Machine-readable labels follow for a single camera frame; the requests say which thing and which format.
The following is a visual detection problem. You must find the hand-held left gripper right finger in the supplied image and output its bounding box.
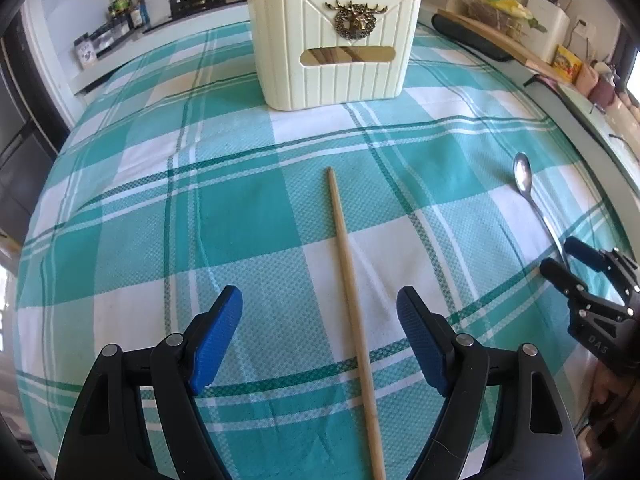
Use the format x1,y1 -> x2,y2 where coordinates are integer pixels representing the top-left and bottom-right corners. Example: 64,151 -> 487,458
396,286 -> 585,480

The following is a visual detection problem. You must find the pink cup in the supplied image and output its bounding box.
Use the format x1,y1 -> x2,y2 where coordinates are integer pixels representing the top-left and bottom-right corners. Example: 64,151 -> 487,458
575,62 -> 617,107

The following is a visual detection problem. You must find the cream utensil holder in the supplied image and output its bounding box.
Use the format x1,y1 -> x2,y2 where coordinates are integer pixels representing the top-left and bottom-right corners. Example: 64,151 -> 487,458
246,0 -> 422,112

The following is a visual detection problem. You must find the white knife block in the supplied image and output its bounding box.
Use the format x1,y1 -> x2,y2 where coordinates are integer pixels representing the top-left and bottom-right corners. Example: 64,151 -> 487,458
522,0 -> 572,65

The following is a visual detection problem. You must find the dark sauce bottle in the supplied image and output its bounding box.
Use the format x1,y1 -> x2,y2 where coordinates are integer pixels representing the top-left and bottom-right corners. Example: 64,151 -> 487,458
129,0 -> 151,29

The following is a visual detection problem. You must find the small steel spoon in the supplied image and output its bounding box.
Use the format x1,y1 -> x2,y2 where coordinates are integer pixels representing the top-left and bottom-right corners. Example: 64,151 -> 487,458
513,152 -> 570,267

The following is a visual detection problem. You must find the black tray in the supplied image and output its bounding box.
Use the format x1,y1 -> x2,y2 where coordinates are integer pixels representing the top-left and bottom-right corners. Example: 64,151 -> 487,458
431,13 -> 516,62

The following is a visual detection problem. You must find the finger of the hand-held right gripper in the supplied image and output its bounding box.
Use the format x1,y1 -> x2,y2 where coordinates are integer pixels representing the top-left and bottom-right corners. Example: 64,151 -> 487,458
539,258 -> 628,322
564,236 -> 640,306

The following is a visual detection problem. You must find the teal checked tablecloth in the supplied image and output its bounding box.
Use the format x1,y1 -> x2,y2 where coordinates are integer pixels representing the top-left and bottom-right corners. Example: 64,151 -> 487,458
12,22 -> 637,480

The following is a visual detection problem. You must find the yellow snack packet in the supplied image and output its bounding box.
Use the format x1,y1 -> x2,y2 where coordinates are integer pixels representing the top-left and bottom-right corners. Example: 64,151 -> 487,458
554,44 -> 584,82

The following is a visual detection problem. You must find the dark refrigerator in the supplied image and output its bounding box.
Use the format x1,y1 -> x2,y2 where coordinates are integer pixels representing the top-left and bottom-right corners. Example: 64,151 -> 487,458
0,30 -> 57,243

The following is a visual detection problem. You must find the black stove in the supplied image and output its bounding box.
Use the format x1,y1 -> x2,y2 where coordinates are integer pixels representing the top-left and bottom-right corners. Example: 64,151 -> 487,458
168,0 -> 227,17

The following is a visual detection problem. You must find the person's right hand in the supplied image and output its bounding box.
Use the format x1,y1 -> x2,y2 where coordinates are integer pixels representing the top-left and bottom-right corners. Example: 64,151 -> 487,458
591,362 -> 637,453

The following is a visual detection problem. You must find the wooden cutting board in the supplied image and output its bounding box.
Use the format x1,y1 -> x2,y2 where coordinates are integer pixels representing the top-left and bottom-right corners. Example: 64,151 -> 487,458
437,7 -> 572,85

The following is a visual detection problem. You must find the yellow green snack bag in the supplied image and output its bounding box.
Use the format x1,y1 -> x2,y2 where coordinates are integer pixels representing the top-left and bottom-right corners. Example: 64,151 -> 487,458
461,0 -> 548,32

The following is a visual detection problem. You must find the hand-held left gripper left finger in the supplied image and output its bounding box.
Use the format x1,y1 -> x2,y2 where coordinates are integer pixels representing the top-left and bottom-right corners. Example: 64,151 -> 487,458
54,285 -> 244,480

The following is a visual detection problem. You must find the wooden chopstick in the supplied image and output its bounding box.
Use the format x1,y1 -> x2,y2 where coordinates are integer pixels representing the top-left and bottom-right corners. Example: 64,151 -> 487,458
327,167 -> 387,480

